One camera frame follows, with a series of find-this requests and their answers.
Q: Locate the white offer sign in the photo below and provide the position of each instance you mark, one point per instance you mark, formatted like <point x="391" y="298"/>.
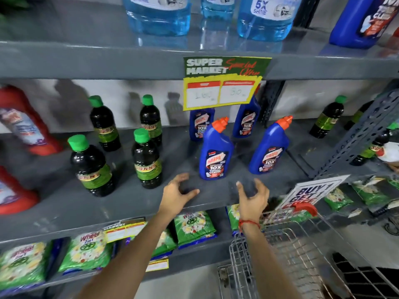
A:
<point x="311" y="191"/>

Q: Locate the black bottle green cap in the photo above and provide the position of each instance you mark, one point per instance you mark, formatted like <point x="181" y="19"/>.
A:
<point x="371" y="151"/>
<point x="327" y="119"/>
<point x="358" y="115"/>
<point x="150" y="118"/>
<point x="147" y="161"/>
<point x="104" y="124"/>
<point x="90" y="168"/>

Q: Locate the green yellow price sign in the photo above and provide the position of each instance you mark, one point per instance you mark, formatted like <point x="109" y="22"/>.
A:
<point x="224" y="77"/>

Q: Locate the person's right hand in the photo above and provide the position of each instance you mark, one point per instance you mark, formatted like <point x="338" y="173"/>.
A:
<point x="252" y="207"/>

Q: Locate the person's left hand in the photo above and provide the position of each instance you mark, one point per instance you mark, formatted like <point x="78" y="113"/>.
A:
<point x="173" y="197"/>

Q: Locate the person's right thumb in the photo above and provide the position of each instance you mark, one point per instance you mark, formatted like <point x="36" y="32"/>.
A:
<point x="241" y="189"/>

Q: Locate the clear bottle blue liquid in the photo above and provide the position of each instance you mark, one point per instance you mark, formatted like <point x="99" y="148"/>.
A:
<point x="265" y="26"/>
<point x="218" y="9"/>
<point x="159" y="18"/>

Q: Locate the large blue cleaner bottle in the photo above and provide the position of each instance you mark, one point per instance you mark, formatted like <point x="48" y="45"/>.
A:
<point x="358" y="24"/>

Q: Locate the green detergent packet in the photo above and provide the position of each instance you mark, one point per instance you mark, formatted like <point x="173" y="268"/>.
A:
<point x="87" y="252"/>
<point x="394" y="183"/>
<point x="338" y="199"/>
<point x="165" y="244"/>
<point x="371" y="193"/>
<point x="194" y="228"/>
<point x="233" y="217"/>
<point x="21" y="264"/>

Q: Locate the white bottle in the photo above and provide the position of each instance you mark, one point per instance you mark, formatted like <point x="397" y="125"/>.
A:
<point x="389" y="152"/>

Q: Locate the grey metal shelf unit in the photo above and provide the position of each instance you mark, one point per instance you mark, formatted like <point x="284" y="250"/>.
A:
<point x="93" y="60"/>

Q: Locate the red cleaner bottle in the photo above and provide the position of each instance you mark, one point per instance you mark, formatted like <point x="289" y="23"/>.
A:
<point x="25" y="121"/>
<point x="15" y="193"/>

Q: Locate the blue toilet cleaner bottle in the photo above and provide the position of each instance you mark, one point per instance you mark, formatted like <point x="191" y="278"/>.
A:
<point x="247" y="119"/>
<point x="201" y="122"/>
<point x="268" y="149"/>
<point x="215" y="155"/>

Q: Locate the person's left thumb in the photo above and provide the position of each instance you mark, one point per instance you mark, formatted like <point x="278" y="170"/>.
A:
<point x="190" y="195"/>

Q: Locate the grey slotted shelf unit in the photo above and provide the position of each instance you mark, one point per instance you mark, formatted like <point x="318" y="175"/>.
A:
<point x="358" y="133"/>

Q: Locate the person's left forearm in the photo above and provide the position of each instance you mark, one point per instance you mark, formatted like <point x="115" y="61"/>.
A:
<point x="131" y="261"/>

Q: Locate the yellow shelf price label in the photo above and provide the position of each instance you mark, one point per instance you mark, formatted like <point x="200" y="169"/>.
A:
<point x="157" y="265"/>
<point x="124" y="230"/>

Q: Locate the person's right forearm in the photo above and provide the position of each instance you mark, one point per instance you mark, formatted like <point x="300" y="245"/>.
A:
<point x="268" y="264"/>

